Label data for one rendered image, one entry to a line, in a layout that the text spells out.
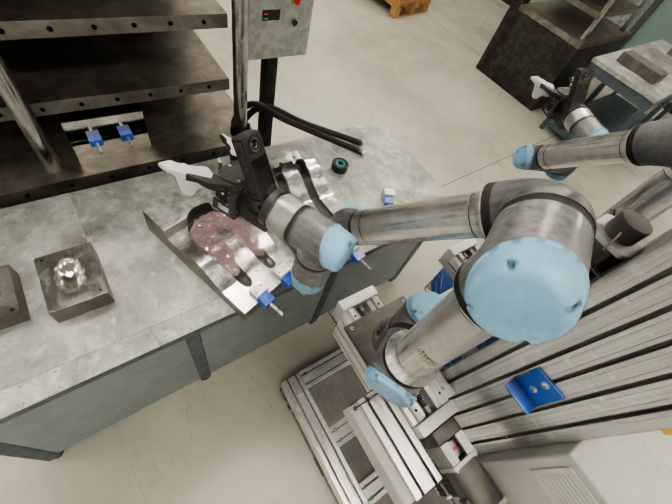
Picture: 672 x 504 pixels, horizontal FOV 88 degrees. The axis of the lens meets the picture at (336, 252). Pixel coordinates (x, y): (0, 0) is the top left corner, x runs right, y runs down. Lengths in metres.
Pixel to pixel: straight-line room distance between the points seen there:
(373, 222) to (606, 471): 0.70
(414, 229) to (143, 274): 0.97
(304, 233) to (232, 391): 1.47
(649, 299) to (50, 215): 1.63
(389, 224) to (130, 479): 1.65
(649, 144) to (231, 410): 1.83
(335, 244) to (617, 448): 0.76
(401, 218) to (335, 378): 1.29
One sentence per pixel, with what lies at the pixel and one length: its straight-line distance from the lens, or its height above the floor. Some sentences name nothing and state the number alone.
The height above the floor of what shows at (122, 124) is 0.91.
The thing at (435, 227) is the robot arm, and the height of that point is 1.52.
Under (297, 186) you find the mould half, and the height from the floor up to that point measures 0.91.
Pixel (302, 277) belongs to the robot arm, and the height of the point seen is 1.35.
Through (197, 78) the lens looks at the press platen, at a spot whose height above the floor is 1.04.
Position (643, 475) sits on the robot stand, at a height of 1.23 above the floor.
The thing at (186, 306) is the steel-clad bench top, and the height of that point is 0.80.
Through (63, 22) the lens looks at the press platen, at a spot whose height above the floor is 1.28.
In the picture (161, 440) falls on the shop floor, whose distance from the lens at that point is 1.97.
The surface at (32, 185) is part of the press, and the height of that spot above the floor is 0.79.
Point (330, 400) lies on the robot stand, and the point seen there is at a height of 0.21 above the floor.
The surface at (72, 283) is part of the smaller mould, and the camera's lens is 1.32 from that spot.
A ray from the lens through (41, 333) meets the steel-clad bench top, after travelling 1.33.
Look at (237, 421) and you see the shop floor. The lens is 1.94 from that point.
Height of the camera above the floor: 1.92
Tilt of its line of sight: 54 degrees down
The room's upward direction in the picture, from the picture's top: 22 degrees clockwise
